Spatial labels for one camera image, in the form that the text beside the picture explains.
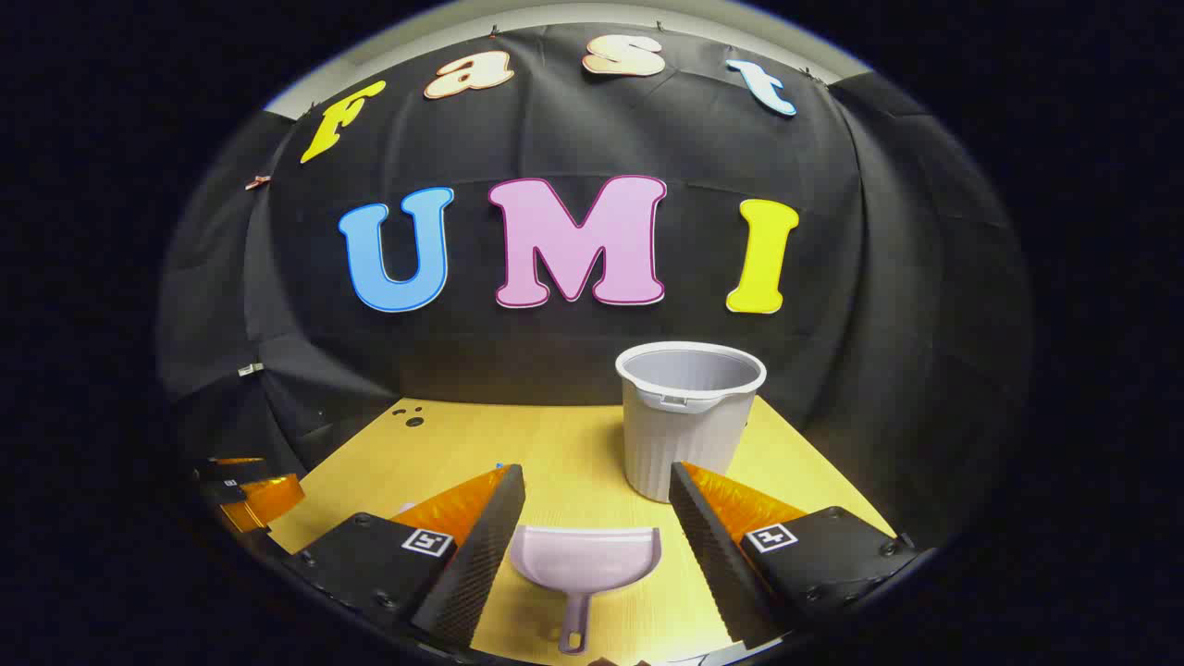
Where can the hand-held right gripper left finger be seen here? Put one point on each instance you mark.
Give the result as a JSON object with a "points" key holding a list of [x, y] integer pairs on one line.
{"points": [[481, 555]]}

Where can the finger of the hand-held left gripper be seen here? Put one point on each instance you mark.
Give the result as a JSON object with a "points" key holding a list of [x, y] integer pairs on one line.
{"points": [[268, 499]]}

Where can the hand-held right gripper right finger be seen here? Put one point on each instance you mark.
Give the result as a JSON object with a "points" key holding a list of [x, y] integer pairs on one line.
{"points": [[712, 555]]}

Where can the small lilac dustpan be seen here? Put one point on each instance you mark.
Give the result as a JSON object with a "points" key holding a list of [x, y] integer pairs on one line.
{"points": [[585, 557]]}

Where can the white ribbed garbage bin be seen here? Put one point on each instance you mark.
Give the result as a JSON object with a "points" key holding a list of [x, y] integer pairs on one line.
{"points": [[680, 435]]}

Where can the yellow wooden desktop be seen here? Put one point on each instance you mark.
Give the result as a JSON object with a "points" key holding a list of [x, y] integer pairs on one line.
{"points": [[555, 444]]}

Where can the red cloth clip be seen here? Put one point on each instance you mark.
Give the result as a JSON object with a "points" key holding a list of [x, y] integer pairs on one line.
{"points": [[257, 182]]}

